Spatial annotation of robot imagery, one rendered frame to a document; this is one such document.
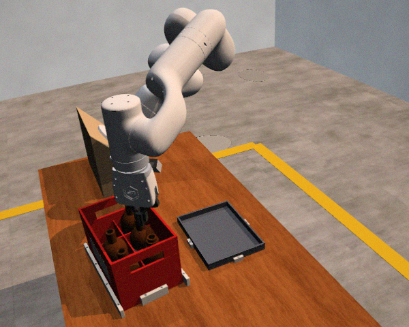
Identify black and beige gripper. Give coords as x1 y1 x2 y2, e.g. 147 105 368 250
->
112 163 160 226

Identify red crate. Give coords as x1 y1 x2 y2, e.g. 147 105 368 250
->
81 196 183 311

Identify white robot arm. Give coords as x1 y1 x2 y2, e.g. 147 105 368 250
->
98 8 235 173

